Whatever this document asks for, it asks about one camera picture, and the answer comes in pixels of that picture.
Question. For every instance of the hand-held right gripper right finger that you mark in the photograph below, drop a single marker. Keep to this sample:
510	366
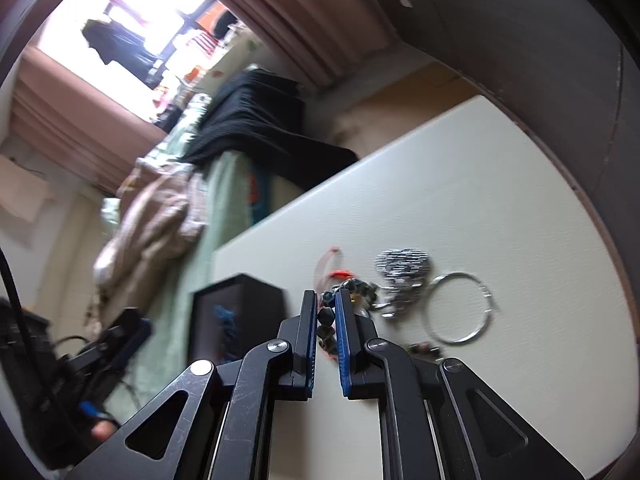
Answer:
342	345

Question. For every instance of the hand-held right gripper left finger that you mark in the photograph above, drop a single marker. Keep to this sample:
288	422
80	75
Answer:
312	345

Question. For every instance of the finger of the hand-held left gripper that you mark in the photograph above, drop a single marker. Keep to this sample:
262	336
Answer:
131	332

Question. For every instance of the black jewelry box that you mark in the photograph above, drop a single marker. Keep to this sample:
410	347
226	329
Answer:
260	300

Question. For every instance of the green bed sheet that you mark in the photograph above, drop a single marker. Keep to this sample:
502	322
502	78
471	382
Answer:
200	270

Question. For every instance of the silver hoop bangle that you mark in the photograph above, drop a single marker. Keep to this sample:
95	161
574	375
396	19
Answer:
436	327

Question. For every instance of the silver heart pendant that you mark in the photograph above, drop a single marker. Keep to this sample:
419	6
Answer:
402	265

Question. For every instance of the beige blanket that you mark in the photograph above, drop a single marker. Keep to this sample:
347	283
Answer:
150	215

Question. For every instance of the brown curtain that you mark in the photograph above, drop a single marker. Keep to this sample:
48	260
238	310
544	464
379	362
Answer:
310	20
80	115

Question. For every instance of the black cloth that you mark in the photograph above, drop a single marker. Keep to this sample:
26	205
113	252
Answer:
250	120

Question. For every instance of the dark hanging garment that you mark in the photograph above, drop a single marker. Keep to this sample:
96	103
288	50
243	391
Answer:
120	45

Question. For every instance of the striped hanging cloth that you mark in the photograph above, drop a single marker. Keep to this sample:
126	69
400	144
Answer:
204	41

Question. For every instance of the paper sheet on wall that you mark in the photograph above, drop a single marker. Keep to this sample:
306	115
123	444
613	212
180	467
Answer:
22	190

